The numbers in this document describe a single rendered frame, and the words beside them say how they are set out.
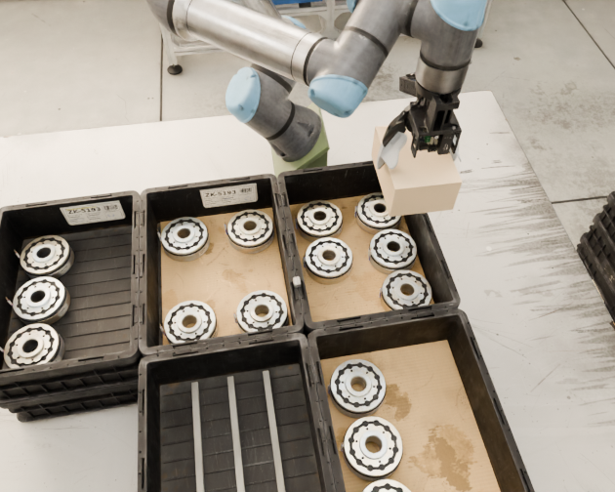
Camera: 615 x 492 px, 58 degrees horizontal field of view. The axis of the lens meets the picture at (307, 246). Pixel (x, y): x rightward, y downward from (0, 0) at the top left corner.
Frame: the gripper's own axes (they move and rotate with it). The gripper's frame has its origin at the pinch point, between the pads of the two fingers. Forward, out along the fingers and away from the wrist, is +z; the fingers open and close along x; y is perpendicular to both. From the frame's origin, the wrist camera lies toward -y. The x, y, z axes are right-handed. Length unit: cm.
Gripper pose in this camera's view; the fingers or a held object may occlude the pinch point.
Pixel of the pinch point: (415, 161)
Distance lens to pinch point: 105.1
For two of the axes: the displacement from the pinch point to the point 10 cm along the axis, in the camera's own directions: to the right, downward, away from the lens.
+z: 0.0, 5.8, 8.2
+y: 1.4, 8.1, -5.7
